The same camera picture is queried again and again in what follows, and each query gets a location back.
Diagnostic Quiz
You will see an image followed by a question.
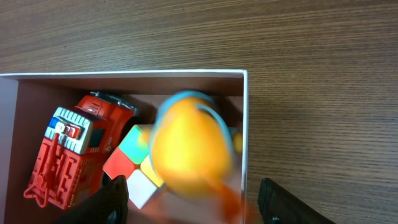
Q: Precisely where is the white box pink interior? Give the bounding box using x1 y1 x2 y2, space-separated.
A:
1 69 249 223

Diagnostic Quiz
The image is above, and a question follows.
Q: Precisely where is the colourful puzzle cube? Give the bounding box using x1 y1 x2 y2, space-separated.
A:
103 124 165 209

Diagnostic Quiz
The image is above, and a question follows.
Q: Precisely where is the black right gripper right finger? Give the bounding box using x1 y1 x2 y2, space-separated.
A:
257 178 335 224

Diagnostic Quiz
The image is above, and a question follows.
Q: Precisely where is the red toy fire truck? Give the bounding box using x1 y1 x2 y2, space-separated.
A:
23 91 139 210

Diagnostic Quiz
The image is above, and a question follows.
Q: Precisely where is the yellow duck toy blue hat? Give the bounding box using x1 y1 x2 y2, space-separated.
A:
139 90 246 223

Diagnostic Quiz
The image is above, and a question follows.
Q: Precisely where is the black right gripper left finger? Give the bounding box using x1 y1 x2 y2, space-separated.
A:
52 175 129 224

